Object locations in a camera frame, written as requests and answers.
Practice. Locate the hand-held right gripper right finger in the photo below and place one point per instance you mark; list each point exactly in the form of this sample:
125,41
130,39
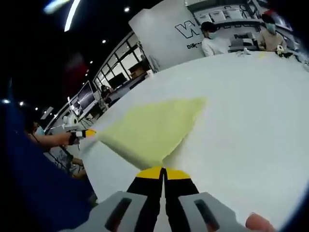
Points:
181,193

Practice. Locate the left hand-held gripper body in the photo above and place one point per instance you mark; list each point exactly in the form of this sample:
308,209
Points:
70,121

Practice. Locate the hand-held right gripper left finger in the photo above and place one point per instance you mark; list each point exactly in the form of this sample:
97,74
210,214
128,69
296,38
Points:
144,193

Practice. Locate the yellow and blue garment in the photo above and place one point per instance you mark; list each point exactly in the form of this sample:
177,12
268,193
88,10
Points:
149,130

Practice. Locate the person's left hand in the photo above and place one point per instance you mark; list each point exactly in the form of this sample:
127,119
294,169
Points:
70,139

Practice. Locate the person's right hand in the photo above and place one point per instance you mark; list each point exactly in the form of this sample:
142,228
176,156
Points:
260,224

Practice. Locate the large display screen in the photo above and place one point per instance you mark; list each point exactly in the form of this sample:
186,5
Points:
84,99

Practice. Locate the red hanging banner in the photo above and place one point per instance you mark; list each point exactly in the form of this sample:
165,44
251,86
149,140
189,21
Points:
76,68

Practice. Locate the black computer monitor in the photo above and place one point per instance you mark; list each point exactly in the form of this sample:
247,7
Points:
117,81

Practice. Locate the person's blue sleeve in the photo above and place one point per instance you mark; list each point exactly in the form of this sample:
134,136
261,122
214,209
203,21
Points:
43,193

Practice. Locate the brown cardboard box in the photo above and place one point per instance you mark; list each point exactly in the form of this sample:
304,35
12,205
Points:
138,72

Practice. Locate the ceiling strip light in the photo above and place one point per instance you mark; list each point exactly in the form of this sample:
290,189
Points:
72,15

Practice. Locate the small white item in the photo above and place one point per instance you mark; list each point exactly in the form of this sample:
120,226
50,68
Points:
245,52

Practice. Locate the row of white storage boxes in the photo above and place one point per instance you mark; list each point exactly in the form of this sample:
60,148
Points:
217,16

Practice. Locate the grey metal shelf rack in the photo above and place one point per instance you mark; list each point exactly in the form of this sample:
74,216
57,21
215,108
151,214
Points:
231,22

